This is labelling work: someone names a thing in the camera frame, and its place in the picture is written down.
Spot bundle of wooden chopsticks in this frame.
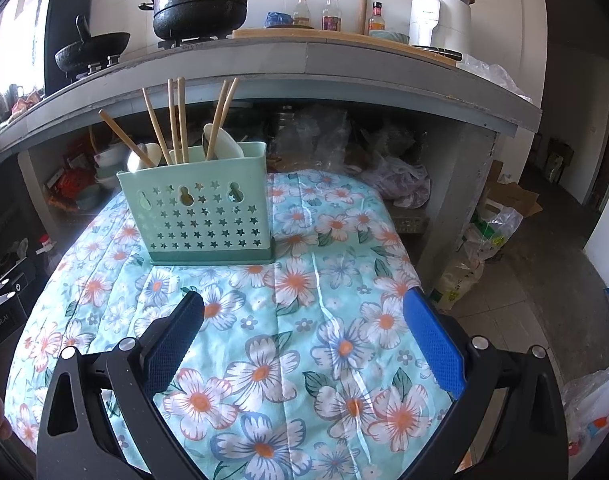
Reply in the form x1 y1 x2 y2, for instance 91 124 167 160
98 76 240 166

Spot white plastic spoon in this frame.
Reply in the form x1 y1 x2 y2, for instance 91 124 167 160
127 142 163 171

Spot purple plastic bag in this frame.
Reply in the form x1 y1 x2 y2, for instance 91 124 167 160
361 159 431 209

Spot red packaging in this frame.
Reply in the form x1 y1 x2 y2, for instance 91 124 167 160
46 166 96 207

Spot crumpled clear plastic bag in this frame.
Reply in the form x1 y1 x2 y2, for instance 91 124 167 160
457 54 531 102

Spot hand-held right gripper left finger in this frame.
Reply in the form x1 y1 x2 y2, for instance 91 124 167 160
34 290 206 480

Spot white air fryer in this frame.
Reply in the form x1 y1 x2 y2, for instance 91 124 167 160
409 0 473 57

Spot white plastic bag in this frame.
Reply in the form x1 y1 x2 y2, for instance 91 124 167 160
559 369 609 480

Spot gas stove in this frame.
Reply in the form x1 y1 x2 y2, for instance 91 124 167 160
67 30 235 83

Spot black appliance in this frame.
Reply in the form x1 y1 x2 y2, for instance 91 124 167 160
43 0 93 97

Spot clear plastic bags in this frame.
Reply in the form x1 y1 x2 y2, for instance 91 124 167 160
271 104 366 172

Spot black pot with metal lid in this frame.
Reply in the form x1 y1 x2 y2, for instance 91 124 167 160
138 0 268 42

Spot dark sauce bottle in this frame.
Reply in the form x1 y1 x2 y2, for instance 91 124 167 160
321 0 344 32

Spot white rice sack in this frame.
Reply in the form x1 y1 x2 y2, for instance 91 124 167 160
431 204 524 312

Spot white soup spoon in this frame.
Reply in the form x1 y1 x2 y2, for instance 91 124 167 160
209 127 245 160

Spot floral blanket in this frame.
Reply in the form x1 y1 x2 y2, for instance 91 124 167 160
4 170 460 480

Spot black wok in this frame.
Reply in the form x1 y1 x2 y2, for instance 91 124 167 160
54 14 132 72

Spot red capped sauce bottle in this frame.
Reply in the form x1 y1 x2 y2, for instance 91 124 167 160
368 1 387 36

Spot stack of bowls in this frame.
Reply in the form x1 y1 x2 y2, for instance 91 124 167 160
93 146 131 192

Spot green plastic utensil holder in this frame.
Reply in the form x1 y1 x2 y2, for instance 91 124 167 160
116 141 276 265

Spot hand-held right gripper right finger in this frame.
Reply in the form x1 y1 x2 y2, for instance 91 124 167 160
399 287 568 480

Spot cardboard box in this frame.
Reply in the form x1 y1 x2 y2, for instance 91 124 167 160
483 159 544 217

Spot grey concrete counter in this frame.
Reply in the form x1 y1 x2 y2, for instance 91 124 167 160
0 37 543 273

